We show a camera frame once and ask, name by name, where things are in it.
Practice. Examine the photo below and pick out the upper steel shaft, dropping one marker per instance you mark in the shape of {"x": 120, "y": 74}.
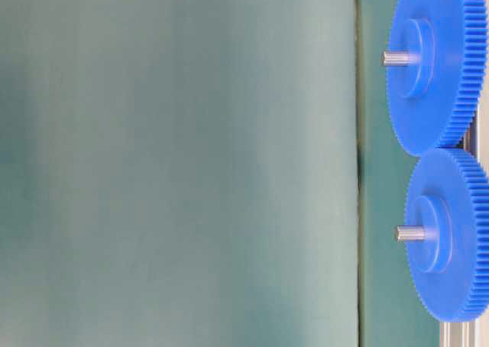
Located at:
{"x": 399, "y": 58}

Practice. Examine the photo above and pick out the aluminium extrusion rail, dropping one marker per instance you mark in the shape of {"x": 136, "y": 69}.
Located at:
{"x": 466, "y": 333}

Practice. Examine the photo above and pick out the lower steel shaft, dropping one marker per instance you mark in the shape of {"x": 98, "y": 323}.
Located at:
{"x": 405, "y": 233}

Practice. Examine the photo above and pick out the large blue gear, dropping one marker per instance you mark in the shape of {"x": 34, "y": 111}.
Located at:
{"x": 433, "y": 99}

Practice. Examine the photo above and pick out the steel shaft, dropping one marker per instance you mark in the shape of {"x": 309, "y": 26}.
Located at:
{"x": 399, "y": 58}
{"x": 405, "y": 233}

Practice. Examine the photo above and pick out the small blue gear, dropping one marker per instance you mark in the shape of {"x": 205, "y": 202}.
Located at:
{"x": 448, "y": 197}

